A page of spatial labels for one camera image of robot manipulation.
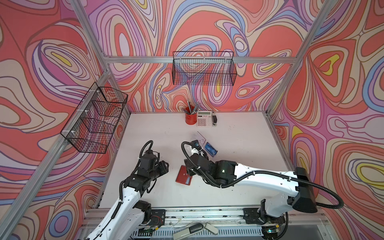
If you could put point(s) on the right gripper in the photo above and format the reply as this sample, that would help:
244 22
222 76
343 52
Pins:
189 170

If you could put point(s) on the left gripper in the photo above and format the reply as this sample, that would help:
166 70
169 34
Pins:
163 168

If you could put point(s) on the red leather card holder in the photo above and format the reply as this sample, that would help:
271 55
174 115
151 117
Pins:
183 177

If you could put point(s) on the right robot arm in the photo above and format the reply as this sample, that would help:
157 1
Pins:
295 190

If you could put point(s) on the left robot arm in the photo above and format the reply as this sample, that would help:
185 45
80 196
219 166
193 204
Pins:
129 211

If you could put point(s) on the white VIP card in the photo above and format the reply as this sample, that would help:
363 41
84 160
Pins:
200 138

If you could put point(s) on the black stapler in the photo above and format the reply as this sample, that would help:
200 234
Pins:
214 119

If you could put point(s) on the white pink calculator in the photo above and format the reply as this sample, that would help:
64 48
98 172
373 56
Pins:
204 119

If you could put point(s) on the red pen cup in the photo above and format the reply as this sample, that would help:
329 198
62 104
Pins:
190 116

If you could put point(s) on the grey handheld device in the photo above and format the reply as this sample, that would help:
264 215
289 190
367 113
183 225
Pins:
194 229

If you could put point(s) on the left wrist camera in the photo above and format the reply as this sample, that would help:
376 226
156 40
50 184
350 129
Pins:
149 162

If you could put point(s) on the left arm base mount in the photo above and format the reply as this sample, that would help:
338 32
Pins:
152 218

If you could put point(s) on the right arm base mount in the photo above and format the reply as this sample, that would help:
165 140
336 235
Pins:
259 217

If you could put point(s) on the left wire basket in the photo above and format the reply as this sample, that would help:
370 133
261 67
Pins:
93 124

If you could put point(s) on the wire basket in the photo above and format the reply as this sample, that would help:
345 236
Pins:
93 124
204 68

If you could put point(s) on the back wire basket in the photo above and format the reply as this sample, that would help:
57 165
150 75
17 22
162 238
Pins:
204 68

